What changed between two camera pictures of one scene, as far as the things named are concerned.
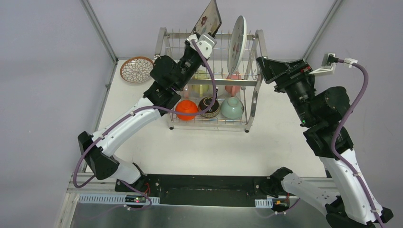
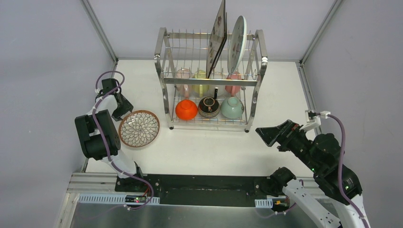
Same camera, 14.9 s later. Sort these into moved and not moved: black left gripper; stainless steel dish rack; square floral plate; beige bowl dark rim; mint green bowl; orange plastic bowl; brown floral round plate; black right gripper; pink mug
Moved: black left gripper; brown floral round plate; black right gripper; square floral plate
Not moved: orange plastic bowl; pink mug; beige bowl dark rim; mint green bowl; stainless steel dish rack
